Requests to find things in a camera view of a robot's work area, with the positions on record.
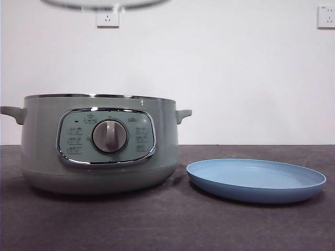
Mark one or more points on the grey round control dial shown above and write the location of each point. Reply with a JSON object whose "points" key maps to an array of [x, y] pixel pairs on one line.
{"points": [[110, 136]]}

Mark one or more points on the glass lid with green knob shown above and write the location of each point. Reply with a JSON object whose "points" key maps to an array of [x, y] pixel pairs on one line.
{"points": [[104, 3]]}

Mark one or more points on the pale green electric steamer pot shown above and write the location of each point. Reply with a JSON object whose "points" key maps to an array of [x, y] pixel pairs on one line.
{"points": [[39, 146]]}

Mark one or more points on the blue round plate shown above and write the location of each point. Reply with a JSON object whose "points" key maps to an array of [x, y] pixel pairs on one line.
{"points": [[251, 175]]}

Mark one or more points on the white wall socket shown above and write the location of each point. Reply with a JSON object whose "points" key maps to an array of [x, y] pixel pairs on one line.
{"points": [[326, 17], [107, 19]]}

